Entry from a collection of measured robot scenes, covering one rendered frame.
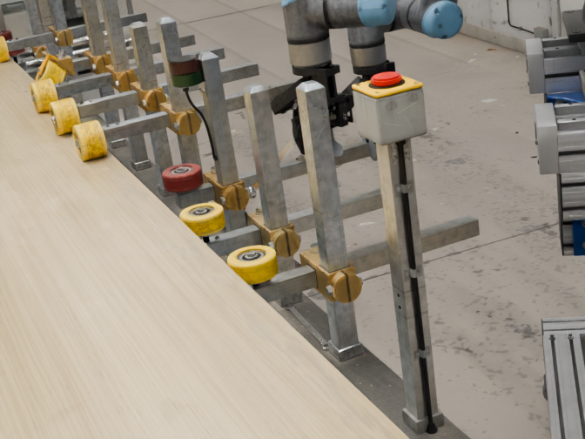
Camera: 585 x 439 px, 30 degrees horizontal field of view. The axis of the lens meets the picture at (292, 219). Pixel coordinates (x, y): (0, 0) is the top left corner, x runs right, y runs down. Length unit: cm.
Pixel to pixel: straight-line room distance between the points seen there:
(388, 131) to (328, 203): 34
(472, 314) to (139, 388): 211
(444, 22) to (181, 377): 102
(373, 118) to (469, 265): 238
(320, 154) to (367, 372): 37
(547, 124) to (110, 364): 87
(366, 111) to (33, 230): 85
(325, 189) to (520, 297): 188
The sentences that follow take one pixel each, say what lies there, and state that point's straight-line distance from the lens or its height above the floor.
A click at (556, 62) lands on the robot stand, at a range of 242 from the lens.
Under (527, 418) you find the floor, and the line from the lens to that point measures 293.
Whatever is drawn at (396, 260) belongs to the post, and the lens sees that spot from 151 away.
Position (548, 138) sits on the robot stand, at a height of 97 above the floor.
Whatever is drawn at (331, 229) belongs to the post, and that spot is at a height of 94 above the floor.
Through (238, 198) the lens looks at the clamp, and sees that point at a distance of 219.
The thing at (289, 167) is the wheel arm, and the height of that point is 86.
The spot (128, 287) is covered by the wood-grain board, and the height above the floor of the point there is 90.
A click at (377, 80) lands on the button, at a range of 142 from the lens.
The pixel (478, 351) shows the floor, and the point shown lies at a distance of 324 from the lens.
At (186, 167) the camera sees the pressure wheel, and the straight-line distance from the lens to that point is 224.
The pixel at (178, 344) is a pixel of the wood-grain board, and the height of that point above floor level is 90.
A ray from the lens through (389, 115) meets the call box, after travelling 141.
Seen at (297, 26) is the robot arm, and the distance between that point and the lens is 190.
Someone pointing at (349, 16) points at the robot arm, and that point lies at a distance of 187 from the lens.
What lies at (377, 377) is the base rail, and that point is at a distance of 178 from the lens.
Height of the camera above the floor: 160
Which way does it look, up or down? 22 degrees down
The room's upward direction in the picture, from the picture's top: 8 degrees counter-clockwise
